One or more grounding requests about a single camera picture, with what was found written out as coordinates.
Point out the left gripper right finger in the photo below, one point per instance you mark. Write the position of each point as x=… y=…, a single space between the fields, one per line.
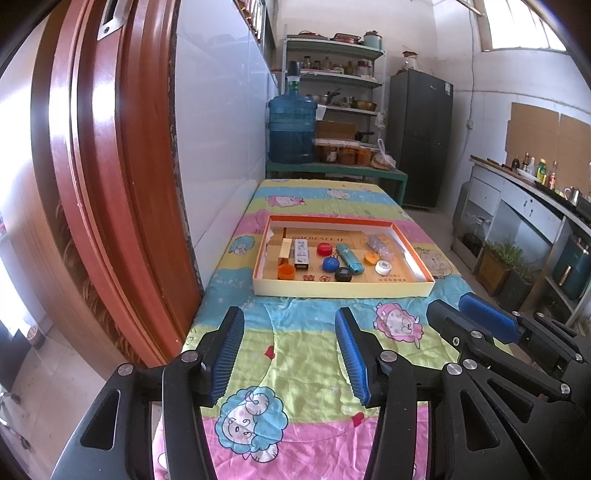
x=387 y=381

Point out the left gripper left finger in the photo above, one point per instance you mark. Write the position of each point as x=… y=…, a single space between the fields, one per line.
x=113 y=440

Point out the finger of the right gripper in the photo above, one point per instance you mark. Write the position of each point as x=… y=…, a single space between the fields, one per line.
x=548 y=343
x=472 y=343

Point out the white QR code cap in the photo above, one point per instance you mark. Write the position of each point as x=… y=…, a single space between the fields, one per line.
x=383 y=267

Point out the black bottle cap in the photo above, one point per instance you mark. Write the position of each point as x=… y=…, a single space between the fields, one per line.
x=343 y=274

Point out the orange bottle cap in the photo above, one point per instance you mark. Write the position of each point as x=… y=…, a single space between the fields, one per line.
x=371 y=258
x=286 y=272

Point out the clear plastic patterned box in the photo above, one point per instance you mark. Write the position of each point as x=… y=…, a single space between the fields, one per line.
x=380 y=247

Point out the blue bottle cap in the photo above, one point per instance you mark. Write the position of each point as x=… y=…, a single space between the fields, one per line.
x=330 y=264

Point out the teal cigarette pack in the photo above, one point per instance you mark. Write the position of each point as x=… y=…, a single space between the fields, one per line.
x=349 y=257

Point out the red bottle cap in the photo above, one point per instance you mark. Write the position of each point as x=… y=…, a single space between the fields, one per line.
x=324 y=249

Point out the gold rectangular box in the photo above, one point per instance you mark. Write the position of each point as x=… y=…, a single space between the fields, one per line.
x=285 y=250

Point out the white cartoon print box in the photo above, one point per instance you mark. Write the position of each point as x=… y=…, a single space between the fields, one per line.
x=301 y=254

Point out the dark green air fryer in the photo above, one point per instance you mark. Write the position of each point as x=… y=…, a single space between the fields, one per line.
x=573 y=267

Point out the potted green plant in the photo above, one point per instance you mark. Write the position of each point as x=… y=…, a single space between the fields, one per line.
x=506 y=275

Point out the colourful cartoon bed quilt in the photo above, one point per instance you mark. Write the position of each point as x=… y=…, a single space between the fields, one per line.
x=289 y=411

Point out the grey kitchen counter cabinet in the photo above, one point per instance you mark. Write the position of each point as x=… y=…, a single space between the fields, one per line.
x=502 y=206

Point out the orange shallow cardboard tray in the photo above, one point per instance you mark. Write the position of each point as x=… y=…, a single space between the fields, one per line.
x=338 y=258

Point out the red wooden door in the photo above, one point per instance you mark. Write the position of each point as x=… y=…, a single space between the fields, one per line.
x=90 y=178

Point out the plastic bag of food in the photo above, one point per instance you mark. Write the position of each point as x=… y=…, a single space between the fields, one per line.
x=382 y=160

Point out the green low table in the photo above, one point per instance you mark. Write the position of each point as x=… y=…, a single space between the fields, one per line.
x=395 y=175

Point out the black refrigerator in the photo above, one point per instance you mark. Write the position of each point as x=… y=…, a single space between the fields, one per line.
x=418 y=133

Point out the blue water jug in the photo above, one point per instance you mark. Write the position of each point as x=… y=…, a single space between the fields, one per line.
x=292 y=122

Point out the metal storage shelf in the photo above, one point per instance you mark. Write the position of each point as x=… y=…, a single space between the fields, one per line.
x=345 y=74

